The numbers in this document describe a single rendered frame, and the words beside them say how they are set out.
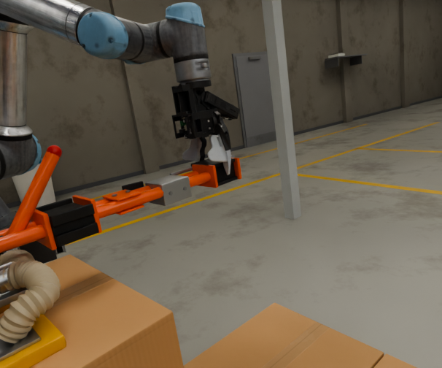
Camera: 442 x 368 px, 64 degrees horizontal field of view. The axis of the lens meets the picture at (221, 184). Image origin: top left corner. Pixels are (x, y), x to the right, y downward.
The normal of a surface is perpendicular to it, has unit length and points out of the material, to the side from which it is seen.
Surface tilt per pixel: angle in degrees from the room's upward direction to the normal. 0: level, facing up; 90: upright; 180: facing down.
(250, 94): 90
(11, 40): 107
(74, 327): 1
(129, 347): 90
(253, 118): 90
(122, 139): 90
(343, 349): 0
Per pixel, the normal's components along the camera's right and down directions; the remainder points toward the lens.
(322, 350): -0.14, -0.96
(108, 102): 0.57, 0.11
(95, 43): -0.30, 0.27
